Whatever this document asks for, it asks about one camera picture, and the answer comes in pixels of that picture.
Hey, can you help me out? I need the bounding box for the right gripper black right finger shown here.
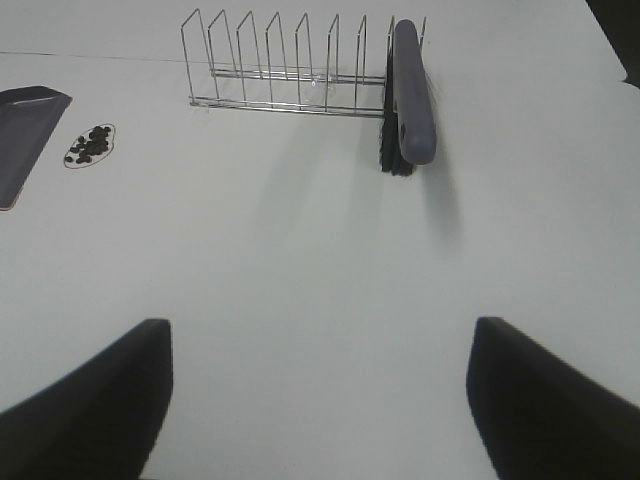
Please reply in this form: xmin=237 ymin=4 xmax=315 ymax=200
xmin=466 ymin=317 xmax=639 ymax=479

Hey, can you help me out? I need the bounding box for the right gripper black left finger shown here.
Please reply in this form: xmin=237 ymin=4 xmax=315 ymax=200
xmin=1 ymin=319 xmax=173 ymax=479

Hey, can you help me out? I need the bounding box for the pile of coffee beans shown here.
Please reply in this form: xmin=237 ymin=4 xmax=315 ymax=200
xmin=63 ymin=124 xmax=116 ymax=169

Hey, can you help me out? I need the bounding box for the grey hand brush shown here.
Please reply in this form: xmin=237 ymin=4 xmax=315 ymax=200
xmin=379 ymin=19 xmax=437 ymax=176

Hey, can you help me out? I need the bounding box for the grey dustpan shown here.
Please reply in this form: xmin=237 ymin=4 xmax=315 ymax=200
xmin=1 ymin=86 xmax=72 ymax=211

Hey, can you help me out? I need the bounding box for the metal wire rack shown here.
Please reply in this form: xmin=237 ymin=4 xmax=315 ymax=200
xmin=180 ymin=9 xmax=427 ymax=119

